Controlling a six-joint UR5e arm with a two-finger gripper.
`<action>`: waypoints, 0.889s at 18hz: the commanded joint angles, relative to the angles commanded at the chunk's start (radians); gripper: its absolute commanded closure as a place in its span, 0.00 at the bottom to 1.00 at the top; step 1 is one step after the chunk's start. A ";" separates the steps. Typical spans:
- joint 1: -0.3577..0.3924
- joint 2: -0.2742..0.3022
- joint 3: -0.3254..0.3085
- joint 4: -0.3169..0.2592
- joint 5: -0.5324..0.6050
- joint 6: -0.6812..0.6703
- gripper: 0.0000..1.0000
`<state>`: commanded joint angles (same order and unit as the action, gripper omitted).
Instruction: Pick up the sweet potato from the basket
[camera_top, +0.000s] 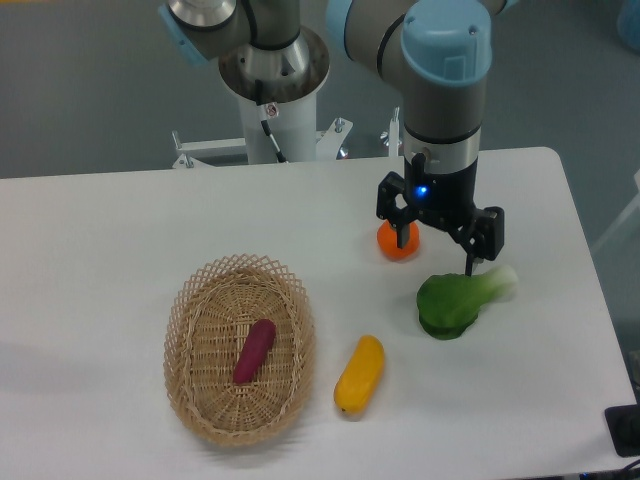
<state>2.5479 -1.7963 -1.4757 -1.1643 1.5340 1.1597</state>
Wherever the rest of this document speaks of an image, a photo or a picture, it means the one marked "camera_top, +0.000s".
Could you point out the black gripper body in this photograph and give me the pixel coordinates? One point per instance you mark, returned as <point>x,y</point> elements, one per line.
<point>442,201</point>

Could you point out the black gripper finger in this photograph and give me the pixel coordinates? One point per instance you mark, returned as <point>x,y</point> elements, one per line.
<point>481,236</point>
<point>399,219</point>

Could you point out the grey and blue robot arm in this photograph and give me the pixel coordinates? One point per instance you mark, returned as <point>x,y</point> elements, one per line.
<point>436,54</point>

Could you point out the purple sweet potato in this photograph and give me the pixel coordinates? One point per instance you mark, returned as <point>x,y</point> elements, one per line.
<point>257,344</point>

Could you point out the woven wicker basket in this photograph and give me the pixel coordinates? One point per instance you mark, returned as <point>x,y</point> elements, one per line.
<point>210,322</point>

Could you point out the orange tangerine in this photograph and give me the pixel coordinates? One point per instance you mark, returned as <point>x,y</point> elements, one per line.
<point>387,242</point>

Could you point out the green bok choy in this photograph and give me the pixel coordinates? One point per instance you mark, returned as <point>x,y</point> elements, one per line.
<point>449,304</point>

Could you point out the yellow mango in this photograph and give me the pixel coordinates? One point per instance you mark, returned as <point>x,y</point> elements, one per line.
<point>361,376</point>

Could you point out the black device at table edge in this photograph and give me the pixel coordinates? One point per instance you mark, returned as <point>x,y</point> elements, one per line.
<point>623,425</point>

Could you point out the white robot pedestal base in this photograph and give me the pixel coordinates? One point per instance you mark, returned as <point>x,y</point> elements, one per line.
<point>271,133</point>

